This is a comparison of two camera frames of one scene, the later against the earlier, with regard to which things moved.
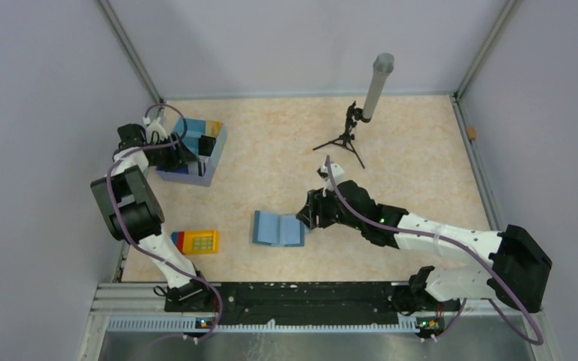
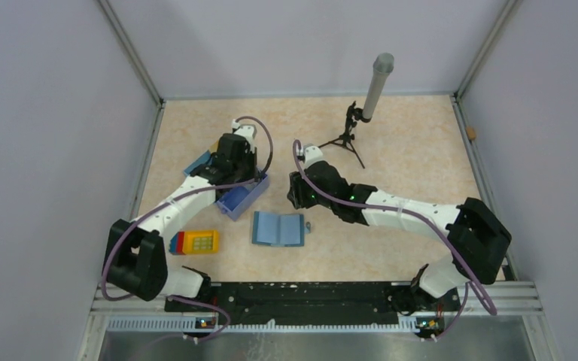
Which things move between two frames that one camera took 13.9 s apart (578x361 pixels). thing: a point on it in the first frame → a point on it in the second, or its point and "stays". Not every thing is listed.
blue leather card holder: [276, 230] stays
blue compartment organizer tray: [179, 127] → [232, 201]
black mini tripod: [354, 114] stays
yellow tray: [197, 242] stays
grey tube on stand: [383, 65] stays
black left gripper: [178, 157] → [252, 156]
